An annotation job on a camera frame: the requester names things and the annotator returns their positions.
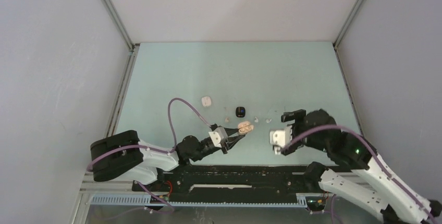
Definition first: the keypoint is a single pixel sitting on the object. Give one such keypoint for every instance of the pink charging case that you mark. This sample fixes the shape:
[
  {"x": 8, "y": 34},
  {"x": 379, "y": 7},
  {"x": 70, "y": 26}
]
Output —
[{"x": 245, "y": 127}]

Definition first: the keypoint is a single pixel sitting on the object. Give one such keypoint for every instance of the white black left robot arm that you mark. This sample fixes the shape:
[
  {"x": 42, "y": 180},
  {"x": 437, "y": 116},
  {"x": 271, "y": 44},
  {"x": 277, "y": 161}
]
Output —
[{"x": 125, "y": 156}]

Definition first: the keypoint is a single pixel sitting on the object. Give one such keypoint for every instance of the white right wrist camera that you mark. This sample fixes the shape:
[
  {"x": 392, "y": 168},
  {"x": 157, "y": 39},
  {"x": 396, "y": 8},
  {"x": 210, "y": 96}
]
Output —
[{"x": 279, "y": 138}]

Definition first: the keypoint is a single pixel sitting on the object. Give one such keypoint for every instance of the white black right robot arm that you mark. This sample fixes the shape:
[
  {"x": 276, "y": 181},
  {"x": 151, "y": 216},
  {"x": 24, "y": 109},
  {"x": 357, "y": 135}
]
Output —
[{"x": 388, "y": 198}]

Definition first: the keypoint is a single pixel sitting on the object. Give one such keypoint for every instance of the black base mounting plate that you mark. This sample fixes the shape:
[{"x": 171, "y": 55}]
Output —
[{"x": 245, "y": 196}]

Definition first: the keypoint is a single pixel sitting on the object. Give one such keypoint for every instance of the white charging case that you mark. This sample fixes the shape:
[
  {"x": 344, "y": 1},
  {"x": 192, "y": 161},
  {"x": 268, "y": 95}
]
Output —
[{"x": 206, "y": 101}]

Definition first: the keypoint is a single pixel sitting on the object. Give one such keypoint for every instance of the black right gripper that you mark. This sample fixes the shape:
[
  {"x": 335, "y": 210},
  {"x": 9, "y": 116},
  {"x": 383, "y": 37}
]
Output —
[{"x": 296, "y": 115}]

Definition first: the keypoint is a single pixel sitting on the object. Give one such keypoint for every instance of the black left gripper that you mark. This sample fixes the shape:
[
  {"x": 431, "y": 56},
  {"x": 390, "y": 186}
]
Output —
[{"x": 231, "y": 141}]

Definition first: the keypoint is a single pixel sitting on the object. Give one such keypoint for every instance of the grey slotted cable duct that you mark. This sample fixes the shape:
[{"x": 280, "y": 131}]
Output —
[{"x": 147, "y": 200}]

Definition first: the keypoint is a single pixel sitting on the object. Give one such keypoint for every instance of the black gold-trimmed charging case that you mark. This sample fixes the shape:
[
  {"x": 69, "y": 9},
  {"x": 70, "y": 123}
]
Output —
[{"x": 240, "y": 112}]

